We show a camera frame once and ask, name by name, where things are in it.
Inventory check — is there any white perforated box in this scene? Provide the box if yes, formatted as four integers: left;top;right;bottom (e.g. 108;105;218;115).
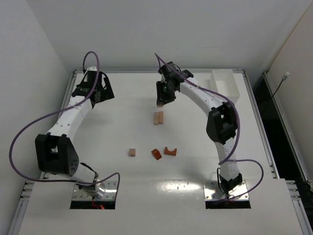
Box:
209;70;240;104

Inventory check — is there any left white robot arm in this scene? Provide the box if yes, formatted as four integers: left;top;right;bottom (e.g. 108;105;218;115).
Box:
35;67;114;194

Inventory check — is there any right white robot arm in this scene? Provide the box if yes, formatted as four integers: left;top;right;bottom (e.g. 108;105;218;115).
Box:
156;78;243;194

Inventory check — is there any dark red arch block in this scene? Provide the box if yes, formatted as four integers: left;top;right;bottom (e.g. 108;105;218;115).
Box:
164;146;177;156

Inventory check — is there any dark red wedge block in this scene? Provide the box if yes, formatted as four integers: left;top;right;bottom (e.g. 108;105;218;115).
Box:
151;149;162;160

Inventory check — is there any light wood cube block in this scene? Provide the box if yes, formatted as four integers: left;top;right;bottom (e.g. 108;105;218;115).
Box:
129;148;136;157

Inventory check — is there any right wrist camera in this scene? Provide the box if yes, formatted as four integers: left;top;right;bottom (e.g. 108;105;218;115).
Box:
158;62;194;81

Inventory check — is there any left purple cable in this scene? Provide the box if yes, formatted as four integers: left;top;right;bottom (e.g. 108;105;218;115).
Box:
9;50;121;194

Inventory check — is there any purple cable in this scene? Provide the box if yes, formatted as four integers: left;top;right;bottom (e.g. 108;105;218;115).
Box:
154;52;264;204
9;50;121;194

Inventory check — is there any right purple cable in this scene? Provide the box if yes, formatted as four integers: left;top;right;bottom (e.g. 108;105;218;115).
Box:
154;52;264;204

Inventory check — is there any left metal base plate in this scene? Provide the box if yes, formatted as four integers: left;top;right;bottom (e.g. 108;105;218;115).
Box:
72;181;117;201

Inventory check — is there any metal base plate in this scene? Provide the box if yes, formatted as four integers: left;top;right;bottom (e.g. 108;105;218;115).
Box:
203;180;249;202
72;181;117;201

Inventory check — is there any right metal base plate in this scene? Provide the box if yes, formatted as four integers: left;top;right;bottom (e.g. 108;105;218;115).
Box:
203;180;249;202

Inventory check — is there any black wall cable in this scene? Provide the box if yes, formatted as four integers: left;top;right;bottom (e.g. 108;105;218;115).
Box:
271;72;290;97

